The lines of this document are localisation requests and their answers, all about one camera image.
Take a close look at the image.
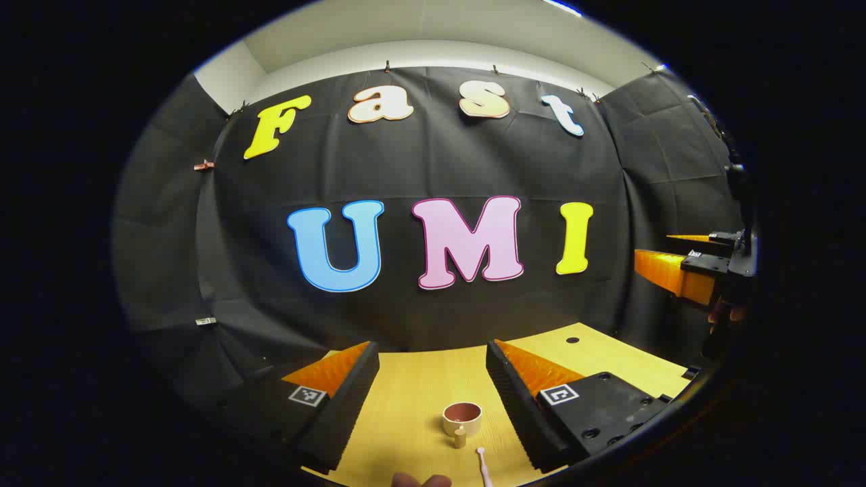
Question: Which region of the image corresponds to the beige cup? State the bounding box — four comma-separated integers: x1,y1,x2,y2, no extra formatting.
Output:
442,401,483,448

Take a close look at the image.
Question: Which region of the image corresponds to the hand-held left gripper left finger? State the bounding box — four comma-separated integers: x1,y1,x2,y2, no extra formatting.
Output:
223,340,381,476

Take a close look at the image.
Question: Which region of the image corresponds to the black backdrop cloth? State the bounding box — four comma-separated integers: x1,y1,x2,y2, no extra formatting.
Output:
112,66,752,420

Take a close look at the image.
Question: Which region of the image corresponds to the wooden desktop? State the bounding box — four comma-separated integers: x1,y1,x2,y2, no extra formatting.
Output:
301,323,692,487

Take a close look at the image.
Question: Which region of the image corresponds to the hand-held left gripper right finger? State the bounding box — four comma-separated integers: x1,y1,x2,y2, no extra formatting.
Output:
486,338,677,474

